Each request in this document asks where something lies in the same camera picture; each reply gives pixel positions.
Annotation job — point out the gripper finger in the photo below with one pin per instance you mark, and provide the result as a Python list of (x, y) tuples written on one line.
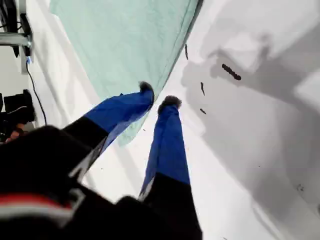
[(120, 112), (167, 150)]

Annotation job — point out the pale green t-shirt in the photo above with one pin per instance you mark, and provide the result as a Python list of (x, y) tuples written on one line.
[(120, 50)]

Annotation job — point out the aluminium frame profile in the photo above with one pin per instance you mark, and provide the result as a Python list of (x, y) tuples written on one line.
[(12, 40)]

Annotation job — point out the black box on frame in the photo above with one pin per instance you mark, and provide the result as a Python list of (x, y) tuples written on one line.
[(25, 23)]

